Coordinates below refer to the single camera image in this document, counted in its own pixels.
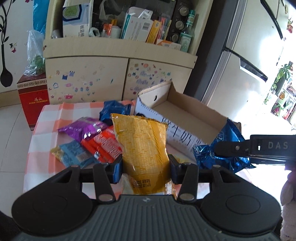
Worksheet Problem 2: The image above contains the dark blue snack bag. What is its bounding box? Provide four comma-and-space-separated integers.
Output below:
193, 120, 255, 173
99, 100, 132, 126

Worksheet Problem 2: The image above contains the red snack bag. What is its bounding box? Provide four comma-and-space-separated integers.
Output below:
81, 126, 122, 163

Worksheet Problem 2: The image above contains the light blue snack bag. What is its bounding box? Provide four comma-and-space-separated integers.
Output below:
50, 140, 97, 169

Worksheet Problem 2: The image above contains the yellow snack bag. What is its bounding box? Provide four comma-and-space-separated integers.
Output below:
111, 113, 176, 197

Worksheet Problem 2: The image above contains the purple snack bag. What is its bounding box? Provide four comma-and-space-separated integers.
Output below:
58, 117, 108, 142

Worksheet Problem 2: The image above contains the cardboard milk box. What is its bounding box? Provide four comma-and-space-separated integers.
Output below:
134, 81, 229, 161

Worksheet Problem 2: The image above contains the pink checkered tablecloth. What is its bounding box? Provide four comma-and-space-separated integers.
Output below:
23, 102, 289, 200

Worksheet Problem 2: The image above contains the silver refrigerator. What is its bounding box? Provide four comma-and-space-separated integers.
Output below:
193, 0, 296, 121

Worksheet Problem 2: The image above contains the beige cabinet with stickers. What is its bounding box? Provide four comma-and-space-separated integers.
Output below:
43, 1, 213, 104

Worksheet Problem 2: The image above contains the red gift box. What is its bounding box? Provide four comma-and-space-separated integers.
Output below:
17, 73, 50, 131

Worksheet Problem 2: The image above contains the plastic bag with greens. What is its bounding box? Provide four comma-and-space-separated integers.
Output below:
23, 30, 45, 76

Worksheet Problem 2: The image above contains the green glass bottle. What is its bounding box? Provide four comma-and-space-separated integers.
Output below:
179, 9, 196, 52

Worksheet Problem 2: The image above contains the yellow flat box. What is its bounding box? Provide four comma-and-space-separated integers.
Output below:
146, 20, 162, 44

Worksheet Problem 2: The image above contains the white medicine box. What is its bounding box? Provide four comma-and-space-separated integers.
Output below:
120, 6, 153, 42

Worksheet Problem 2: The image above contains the white tissue box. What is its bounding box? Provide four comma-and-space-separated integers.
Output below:
62, 0, 93, 37

